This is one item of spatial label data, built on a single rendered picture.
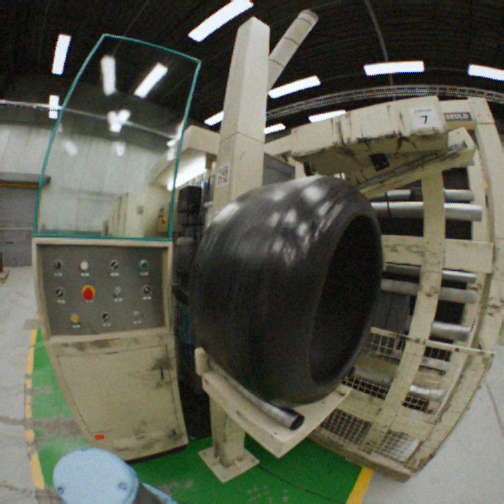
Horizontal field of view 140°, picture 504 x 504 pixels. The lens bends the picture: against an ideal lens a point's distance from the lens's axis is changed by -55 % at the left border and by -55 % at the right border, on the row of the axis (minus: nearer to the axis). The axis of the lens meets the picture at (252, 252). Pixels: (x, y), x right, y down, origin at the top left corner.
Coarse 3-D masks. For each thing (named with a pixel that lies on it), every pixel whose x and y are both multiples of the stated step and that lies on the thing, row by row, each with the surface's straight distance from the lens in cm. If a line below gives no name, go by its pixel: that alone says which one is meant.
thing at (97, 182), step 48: (96, 48) 118; (144, 48) 119; (96, 96) 98; (144, 96) 99; (48, 144) 90; (96, 144) 87; (144, 144) 88; (48, 192) 85; (96, 192) 81; (144, 192) 83; (144, 240) 81
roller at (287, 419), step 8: (216, 368) 66; (224, 376) 63; (232, 384) 61; (240, 392) 60; (248, 392) 57; (256, 400) 55; (264, 408) 54; (272, 408) 52; (280, 408) 52; (272, 416) 53; (280, 416) 51; (288, 416) 50; (296, 416) 50; (304, 416) 52; (288, 424) 51; (296, 424) 50
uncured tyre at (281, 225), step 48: (288, 192) 34; (336, 192) 37; (240, 240) 31; (288, 240) 28; (336, 240) 33; (192, 288) 41; (240, 288) 28; (288, 288) 26; (336, 288) 79; (240, 336) 30; (288, 336) 28; (336, 336) 75; (240, 384) 42; (288, 384) 34; (336, 384) 56
